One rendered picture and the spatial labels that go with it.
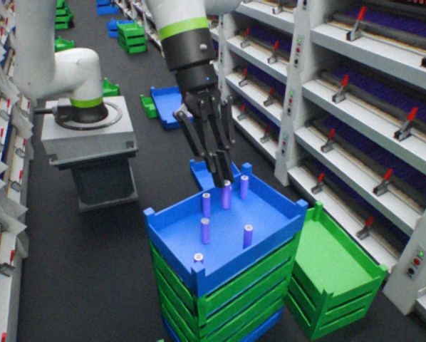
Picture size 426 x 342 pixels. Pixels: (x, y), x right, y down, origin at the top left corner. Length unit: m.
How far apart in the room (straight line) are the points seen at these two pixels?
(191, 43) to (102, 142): 0.75
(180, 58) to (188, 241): 0.39
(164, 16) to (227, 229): 0.46
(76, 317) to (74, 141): 0.59
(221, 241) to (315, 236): 0.46
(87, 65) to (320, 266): 1.00
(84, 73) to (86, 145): 0.25
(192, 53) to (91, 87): 0.73
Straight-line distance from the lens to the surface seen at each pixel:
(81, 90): 1.28
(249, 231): 0.68
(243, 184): 0.81
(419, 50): 1.04
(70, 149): 1.28
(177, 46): 0.60
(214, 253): 0.72
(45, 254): 1.39
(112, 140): 1.27
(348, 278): 1.05
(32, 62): 1.14
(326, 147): 1.27
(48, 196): 1.65
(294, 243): 0.81
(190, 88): 0.61
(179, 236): 0.75
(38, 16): 1.04
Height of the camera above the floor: 0.95
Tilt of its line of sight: 37 degrees down
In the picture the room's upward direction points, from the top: straight up
